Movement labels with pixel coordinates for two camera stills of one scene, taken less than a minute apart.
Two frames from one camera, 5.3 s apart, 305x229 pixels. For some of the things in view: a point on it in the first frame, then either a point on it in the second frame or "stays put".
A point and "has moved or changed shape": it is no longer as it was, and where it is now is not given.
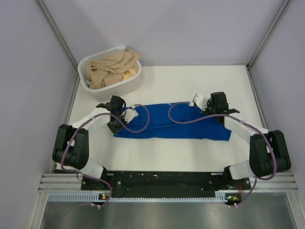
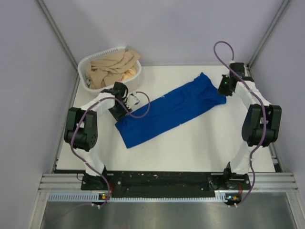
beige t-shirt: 106,71 stays put
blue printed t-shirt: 174,120 has moved or changed shape
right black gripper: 209,103 → 221,91
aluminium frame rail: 60,183 stays put
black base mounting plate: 165,182 stays put
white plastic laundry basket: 117,90 stays put
